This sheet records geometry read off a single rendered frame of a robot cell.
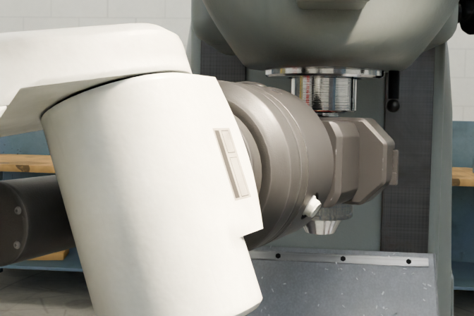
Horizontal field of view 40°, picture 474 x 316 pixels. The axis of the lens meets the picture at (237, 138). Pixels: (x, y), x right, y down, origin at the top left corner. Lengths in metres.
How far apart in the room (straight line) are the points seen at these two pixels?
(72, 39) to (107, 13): 4.70
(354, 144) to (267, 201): 0.12
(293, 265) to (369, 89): 0.25
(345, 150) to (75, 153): 0.19
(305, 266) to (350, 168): 0.47
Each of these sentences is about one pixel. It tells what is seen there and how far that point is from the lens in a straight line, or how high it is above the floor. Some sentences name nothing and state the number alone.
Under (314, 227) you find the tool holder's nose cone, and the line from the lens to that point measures 0.47.
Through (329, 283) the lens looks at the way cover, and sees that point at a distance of 0.85.
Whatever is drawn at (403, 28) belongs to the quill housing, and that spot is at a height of 1.33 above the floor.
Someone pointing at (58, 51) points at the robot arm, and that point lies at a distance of 0.23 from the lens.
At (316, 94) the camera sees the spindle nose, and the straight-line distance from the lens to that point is 0.45.
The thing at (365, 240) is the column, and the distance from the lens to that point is 0.87.
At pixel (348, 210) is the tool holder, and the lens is 0.47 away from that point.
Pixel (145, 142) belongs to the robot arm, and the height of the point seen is 1.27.
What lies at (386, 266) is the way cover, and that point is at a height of 1.08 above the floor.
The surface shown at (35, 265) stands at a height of 0.23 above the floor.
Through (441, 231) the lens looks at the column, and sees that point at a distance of 0.90.
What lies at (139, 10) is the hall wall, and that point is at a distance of 4.88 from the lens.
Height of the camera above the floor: 1.28
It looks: 3 degrees down
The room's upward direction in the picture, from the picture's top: 1 degrees clockwise
